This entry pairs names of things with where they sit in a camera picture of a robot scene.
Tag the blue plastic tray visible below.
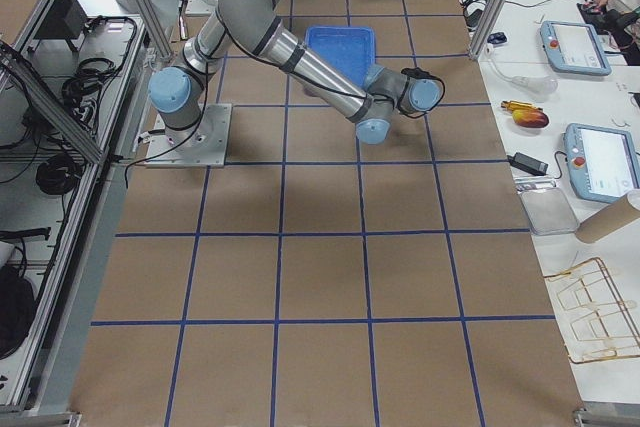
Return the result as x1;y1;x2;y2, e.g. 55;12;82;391
304;25;376;88

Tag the silver metal tray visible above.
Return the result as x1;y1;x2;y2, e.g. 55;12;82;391
520;188;579;236

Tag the far teach pendant tablet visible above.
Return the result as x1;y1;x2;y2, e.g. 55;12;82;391
539;21;611;77

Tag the teach pendant tablet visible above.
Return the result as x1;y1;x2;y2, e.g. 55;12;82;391
563;123;639;203
539;21;611;77

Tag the toy mango fruit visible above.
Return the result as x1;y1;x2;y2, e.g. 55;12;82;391
511;109;549;129

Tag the black power adapter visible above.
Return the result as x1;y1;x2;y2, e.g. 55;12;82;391
507;152;548;176

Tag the near teach pendant tablet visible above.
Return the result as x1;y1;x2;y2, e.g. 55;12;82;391
563;123;639;203

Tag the cardboard tube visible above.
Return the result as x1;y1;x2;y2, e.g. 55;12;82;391
575;189;639;243

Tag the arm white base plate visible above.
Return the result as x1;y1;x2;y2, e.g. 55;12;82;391
184;0;218;17
144;103;232;168

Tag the black cable bundle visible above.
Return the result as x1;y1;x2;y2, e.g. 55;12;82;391
35;151;81;197

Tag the gold wire rack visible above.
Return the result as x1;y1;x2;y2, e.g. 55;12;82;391
544;257;639;365

